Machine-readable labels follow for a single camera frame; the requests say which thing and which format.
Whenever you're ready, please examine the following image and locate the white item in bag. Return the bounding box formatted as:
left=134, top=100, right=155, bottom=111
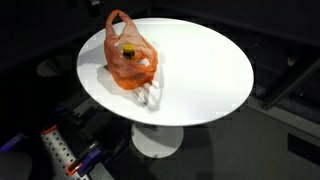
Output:
left=138, top=59, right=150, bottom=66

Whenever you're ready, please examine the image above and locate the orange plastic bag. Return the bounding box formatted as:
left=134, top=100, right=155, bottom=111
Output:
left=104, top=10, right=158, bottom=90

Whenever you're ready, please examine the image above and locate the yellow and brown bottle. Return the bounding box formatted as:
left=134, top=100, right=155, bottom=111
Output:
left=123, top=44, right=135, bottom=60

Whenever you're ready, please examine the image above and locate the white round table base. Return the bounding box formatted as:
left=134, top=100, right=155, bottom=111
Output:
left=131, top=123, right=184, bottom=158

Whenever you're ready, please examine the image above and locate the purple orange clamp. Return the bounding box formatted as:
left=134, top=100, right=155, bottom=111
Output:
left=65, top=141, right=103, bottom=177

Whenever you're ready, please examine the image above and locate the perforated metal plate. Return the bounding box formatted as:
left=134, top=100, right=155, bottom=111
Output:
left=41, top=130, right=91, bottom=180

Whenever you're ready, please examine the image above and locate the purple clamp at left edge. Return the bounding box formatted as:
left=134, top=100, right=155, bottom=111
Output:
left=0, top=133, right=28, bottom=152

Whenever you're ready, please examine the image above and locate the dark diagonal metal beam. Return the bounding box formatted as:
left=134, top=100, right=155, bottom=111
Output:
left=262, top=58, right=320, bottom=110

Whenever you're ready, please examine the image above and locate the grey rounded object bottom left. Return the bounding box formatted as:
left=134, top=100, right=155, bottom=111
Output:
left=0, top=152, right=32, bottom=180

